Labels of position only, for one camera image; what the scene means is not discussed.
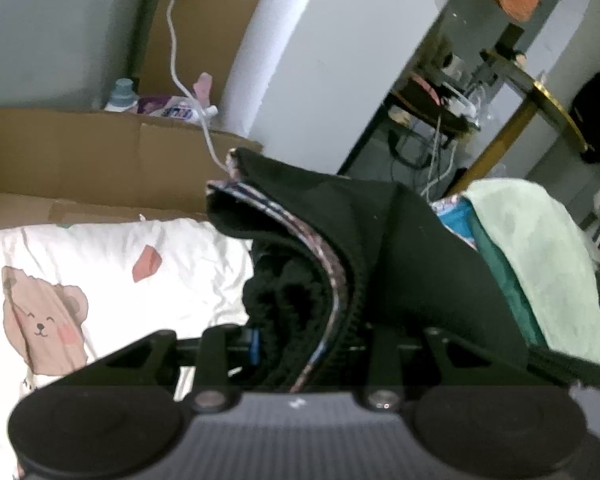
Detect light green blanket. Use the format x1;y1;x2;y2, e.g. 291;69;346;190
464;179;600;364

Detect teal patterned blanket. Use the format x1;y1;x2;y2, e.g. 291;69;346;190
430;194;478;250

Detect white bear print duvet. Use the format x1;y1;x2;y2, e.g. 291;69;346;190
0;219;252;479

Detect brown cardboard sheet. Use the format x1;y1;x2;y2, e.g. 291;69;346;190
0;110;260;230

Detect gold round side table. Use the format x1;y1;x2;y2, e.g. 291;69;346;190
446;49;593;195

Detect white cabinet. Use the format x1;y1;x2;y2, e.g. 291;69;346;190
220;0;449;174

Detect white charging cable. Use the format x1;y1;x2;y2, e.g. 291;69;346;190
165;0;232;174

